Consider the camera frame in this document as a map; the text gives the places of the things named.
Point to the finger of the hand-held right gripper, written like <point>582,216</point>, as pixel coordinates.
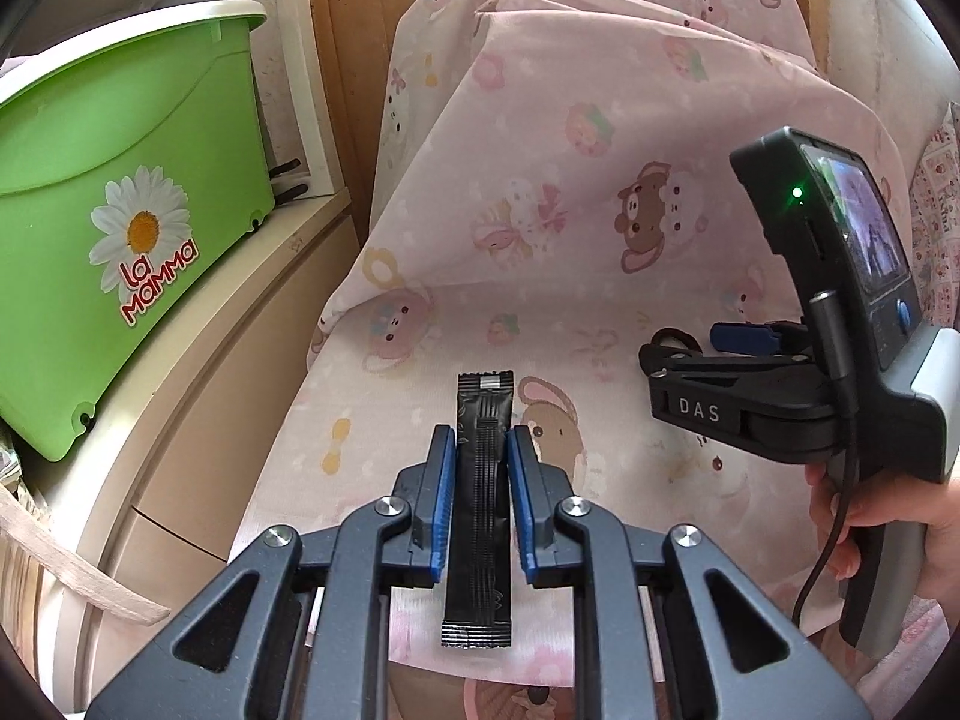
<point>750,337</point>
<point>735,367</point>

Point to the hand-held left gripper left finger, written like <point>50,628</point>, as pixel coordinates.
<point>442,495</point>

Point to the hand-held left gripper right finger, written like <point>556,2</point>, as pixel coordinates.
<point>521,495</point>

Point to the black sachet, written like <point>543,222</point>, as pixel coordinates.
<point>480,540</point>

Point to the pink plastic waste basket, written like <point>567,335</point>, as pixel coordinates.
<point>472,697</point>

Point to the person's right hand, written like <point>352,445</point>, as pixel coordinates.
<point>945,540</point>

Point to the pink white printed cloth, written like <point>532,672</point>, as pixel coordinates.
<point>941,202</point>

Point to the pink bear printed sheet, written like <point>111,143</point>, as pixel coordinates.
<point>562,202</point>

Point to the white shelf unit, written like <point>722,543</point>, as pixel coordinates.
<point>187,427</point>

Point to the green storage bin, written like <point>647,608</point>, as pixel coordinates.
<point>75,165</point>

